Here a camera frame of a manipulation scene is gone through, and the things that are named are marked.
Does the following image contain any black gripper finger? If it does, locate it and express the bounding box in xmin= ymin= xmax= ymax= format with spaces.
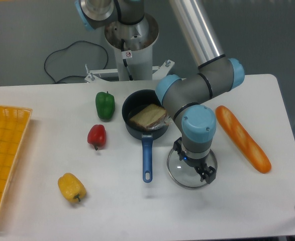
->
xmin=200 ymin=165 xmax=216 ymax=184

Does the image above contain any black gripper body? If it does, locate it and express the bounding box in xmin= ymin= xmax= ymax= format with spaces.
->
xmin=173 ymin=137 xmax=210 ymax=173

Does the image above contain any glass pot lid blue knob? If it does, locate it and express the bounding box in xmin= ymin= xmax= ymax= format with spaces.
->
xmin=166 ymin=149 xmax=218 ymax=189

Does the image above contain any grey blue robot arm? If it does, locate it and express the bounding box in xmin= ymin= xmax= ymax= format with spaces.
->
xmin=75 ymin=1 xmax=245 ymax=184

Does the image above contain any orange baguette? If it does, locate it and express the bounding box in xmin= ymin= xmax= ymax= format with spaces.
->
xmin=215 ymin=105 xmax=272 ymax=174

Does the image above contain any wrapped brown bread slice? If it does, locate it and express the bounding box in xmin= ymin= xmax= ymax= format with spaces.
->
xmin=129 ymin=104 xmax=171 ymax=131

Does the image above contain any dark blue saucepan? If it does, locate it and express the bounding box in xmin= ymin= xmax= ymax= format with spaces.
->
xmin=122 ymin=89 xmax=168 ymax=183

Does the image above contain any red bell pepper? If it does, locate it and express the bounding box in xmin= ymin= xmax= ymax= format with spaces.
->
xmin=87 ymin=125 xmax=107 ymax=151

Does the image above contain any green bell pepper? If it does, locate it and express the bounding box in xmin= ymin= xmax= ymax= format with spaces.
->
xmin=95 ymin=92 xmax=115 ymax=121

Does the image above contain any yellow bell pepper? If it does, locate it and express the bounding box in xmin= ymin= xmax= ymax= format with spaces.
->
xmin=58 ymin=173 xmax=86 ymax=203

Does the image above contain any yellow woven basket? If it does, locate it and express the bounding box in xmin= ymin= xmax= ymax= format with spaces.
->
xmin=0 ymin=105 xmax=33 ymax=211

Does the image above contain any white metal base frame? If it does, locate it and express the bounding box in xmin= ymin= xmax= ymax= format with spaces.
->
xmin=83 ymin=59 xmax=175 ymax=83

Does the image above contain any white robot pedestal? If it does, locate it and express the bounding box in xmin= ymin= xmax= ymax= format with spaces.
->
xmin=105 ymin=14 xmax=159 ymax=81

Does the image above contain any black floor cable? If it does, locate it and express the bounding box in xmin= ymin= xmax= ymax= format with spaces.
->
xmin=44 ymin=40 xmax=109 ymax=84

